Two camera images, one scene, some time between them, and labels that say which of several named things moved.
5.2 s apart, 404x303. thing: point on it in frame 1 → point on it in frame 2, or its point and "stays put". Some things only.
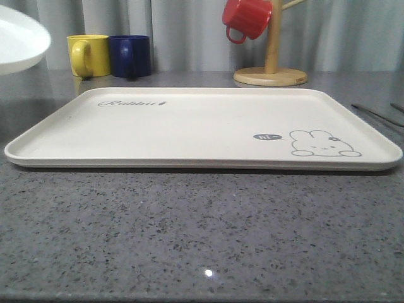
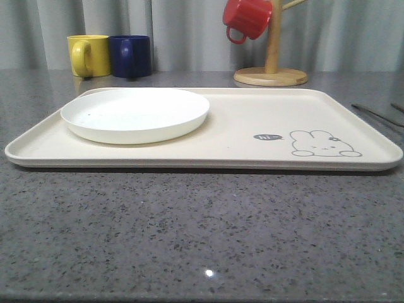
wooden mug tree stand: [272, 75] stays put
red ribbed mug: [252, 16] stays put
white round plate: [23, 41] → [134, 115]
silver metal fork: [362, 108] stays put
